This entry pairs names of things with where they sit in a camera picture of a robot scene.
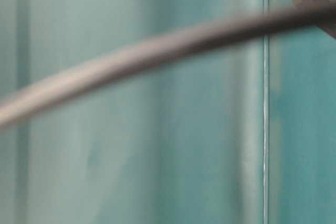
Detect blurred grey foreground cable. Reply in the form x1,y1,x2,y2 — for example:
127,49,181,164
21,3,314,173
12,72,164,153
0,5,336,126

